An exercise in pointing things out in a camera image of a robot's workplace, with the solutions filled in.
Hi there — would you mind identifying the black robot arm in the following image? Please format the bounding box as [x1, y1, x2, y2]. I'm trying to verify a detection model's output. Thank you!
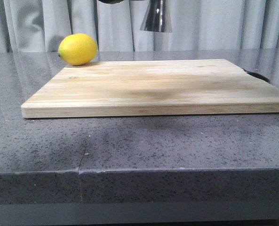
[99, 0, 123, 4]

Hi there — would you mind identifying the wooden cutting board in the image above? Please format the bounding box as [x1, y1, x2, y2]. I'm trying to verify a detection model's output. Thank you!
[21, 59, 279, 118]

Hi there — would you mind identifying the steel double jigger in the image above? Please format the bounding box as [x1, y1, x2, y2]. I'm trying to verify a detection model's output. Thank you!
[140, 0, 172, 33]

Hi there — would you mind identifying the yellow lemon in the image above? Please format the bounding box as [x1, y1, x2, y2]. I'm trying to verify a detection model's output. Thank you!
[58, 33, 98, 66]

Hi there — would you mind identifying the grey curtain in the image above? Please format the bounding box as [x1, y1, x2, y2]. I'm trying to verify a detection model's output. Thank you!
[0, 0, 279, 52]

